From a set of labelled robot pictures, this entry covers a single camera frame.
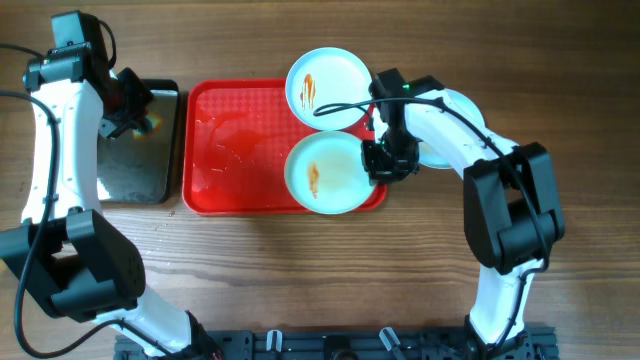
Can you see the green yellow sponge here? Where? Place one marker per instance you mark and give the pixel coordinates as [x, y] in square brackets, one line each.
[150, 126]

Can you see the white plate top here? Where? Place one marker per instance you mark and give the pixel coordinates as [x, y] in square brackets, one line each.
[325, 76]

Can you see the white plate bottom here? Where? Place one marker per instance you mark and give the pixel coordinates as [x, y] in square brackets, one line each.
[324, 173]

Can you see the white plate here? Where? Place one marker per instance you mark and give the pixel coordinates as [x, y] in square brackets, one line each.
[324, 173]
[429, 156]
[325, 76]

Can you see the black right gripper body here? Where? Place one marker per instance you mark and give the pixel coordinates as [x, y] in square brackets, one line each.
[393, 157]

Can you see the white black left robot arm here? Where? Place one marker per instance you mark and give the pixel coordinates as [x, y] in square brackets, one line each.
[65, 254]

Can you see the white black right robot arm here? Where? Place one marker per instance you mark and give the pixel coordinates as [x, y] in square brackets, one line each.
[512, 212]

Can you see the red plastic tray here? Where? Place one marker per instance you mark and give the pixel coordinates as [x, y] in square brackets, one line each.
[239, 134]

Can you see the black water tray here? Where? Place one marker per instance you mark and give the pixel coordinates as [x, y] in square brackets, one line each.
[136, 167]

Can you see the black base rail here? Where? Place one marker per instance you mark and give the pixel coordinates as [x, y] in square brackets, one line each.
[540, 342]

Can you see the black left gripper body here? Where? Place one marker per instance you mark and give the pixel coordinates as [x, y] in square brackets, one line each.
[128, 105]

